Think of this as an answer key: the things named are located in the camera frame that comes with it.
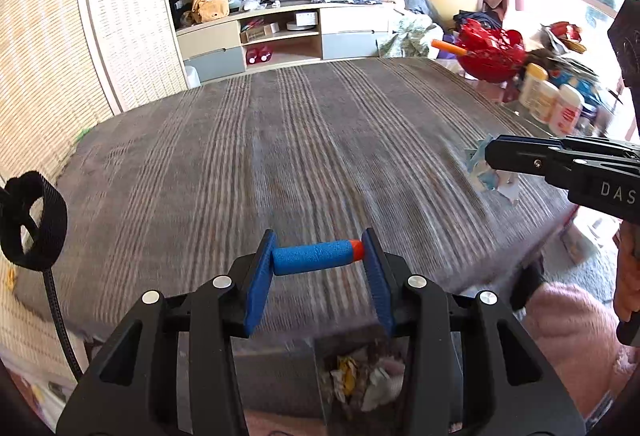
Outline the brown plaid table cloth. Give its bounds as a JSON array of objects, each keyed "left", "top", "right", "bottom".
[{"left": 54, "top": 58, "right": 572, "bottom": 338}]

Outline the trash bin with rubbish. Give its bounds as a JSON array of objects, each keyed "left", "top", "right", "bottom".
[{"left": 314, "top": 336, "right": 408, "bottom": 435}]

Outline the black braided cable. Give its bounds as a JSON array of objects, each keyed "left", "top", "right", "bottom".
[{"left": 41, "top": 269, "right": 84, "bottom": 382}]

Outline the orange handle stick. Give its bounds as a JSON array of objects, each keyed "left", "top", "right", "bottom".
[{"left": 431, "top": 39, "right": 468, "bottom": 56}]

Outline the blue foam dart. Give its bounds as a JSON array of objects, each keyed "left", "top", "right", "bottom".
[{"left": 272, "top": 240, "right": 364, "bottom": 275}]

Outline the red plastic basket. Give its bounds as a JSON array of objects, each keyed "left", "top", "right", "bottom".
[{"left": 456, "top": 18, "right": 526, "bottom": 84}]

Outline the silver foil wrapper pile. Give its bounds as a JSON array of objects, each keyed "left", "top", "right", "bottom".
[{"left": 464, "top": 136, "right": 520, "bottom": 204}]

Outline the black velcro strap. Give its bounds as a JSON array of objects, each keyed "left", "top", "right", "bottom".
[{"left": 0, "top": 169, "right": 68, "bottom": 273}]

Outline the yellow plush toy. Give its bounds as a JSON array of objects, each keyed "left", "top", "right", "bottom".
[{"left": 192, "top": 0, "right": 230, "bottom": 24}]

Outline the beige grey TV cabinet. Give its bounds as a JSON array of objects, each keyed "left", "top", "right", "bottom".
[{"left": 177, "top": 3, "right": 405, "bottom": 81}]

